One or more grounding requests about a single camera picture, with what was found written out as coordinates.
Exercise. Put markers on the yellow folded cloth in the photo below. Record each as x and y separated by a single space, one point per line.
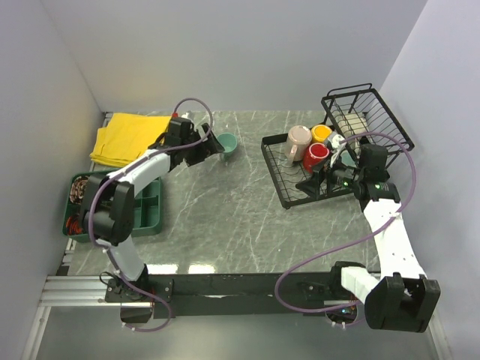
126 138

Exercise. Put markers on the grey-green glazed mug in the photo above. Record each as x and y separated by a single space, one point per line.
347 160

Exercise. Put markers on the orange black coil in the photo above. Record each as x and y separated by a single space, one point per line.
73 226

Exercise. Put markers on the black front base bar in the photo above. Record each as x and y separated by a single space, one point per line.
240 294

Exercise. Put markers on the small teal cup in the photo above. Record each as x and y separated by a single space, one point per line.
229 143

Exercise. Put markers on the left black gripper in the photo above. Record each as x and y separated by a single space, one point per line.
211 146

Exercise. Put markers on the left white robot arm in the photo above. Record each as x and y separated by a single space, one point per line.
107 209

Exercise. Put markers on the yellow mug black handle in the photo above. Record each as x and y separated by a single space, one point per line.
320 133

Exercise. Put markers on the red mug black handle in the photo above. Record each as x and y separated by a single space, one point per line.
315 153

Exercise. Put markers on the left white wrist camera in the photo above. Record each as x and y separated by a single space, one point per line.
189 115

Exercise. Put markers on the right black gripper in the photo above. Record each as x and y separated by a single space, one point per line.
310 186

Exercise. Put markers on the cream floral mug green interior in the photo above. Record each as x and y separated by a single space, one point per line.
351 124

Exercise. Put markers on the green compartment tray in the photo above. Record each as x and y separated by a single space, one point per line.
148 210

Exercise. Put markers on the black wire dish rack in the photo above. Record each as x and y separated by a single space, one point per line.
365 139

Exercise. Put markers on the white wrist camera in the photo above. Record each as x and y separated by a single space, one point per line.
189 115
336 144

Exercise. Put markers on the pink mug dark interior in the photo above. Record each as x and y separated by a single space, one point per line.
298 139

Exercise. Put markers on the striped coil top left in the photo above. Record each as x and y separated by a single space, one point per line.
78 189

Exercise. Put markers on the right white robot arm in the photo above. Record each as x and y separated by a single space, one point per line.
402 298

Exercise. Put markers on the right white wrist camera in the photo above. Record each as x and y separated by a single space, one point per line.
336 144

